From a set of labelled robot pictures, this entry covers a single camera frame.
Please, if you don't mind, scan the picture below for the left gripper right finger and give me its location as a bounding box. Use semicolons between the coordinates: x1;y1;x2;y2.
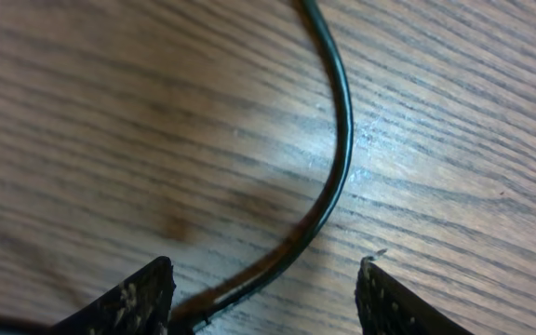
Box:
355;249;472;335

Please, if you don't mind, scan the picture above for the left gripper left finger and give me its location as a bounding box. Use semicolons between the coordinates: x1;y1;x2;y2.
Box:
51;256;175;335

